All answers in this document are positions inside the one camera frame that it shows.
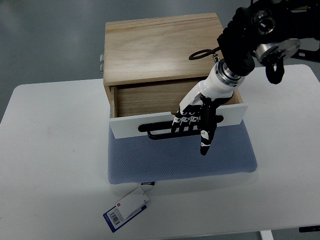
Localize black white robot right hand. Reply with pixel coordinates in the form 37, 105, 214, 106
171, 59, 245, 156

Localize white top drawer black handle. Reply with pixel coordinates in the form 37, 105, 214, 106
108, 79, 249, 142

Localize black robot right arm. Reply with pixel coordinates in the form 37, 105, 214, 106
189, 0, 320, 85

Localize wooden drawer cabinet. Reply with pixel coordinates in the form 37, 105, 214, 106
102, 12, 245, 118

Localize blue mesh cushion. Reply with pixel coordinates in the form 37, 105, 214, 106
107, 122, 258, 185

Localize metal hinges on cabinet back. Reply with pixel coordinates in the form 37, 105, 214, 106
99, 54, 104, 74

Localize white and blue product tag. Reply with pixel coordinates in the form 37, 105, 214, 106
103, 181, 155, 233

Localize black object at table edge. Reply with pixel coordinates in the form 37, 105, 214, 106
299, 225, 320, 233

